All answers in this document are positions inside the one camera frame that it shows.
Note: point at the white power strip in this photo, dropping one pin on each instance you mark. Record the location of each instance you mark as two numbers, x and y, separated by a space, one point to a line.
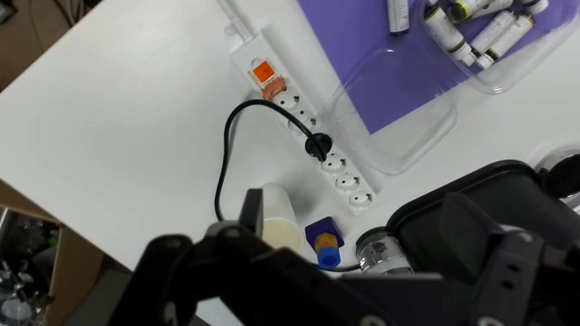
337 165

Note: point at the small glass jar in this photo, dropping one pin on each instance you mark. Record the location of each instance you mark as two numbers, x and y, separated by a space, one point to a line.
381 251

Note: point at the small clear plastic cap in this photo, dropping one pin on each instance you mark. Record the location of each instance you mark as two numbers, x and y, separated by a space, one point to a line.
274 89

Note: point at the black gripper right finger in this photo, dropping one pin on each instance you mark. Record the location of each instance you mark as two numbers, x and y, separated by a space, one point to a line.
526 278

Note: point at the purple mat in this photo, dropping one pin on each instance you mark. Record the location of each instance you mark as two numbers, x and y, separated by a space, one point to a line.
386 79

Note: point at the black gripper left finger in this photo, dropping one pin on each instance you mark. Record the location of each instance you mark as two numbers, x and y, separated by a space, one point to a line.
199 278

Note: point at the clear plastic container lid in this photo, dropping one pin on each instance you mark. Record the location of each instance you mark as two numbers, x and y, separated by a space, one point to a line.
410 146

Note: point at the brown cardboard box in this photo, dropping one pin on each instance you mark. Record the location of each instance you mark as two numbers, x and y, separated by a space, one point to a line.
72 265

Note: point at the white paper cup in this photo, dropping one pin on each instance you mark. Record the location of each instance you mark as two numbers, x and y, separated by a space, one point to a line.
281 218

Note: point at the white tube with dark cap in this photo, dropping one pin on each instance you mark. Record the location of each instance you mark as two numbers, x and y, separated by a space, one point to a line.
399 15
446 30
493 33
509 39
477 8
536 6

